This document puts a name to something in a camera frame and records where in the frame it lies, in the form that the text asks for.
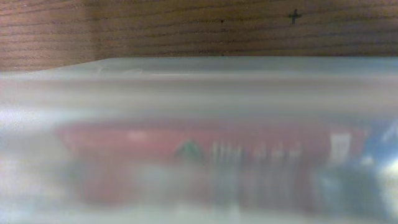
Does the clear plastic container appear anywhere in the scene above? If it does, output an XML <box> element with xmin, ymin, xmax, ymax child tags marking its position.
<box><xmin>1</xmin><ymin>57</ymin><xmax>397</xmax><ymax>223</ymax></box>

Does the red cardboard box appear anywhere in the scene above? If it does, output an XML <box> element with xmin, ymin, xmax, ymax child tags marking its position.
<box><xmin>57</xmin><ymin>120</ymin><xmax>368</xmax><ymax>212</ymax></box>

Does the blue illustrated box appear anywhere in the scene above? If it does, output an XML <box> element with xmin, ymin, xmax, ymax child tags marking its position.
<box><xmin>314</xmin><ymin>119</ymin><xmax>397</xmax><ymax>223</ymax></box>

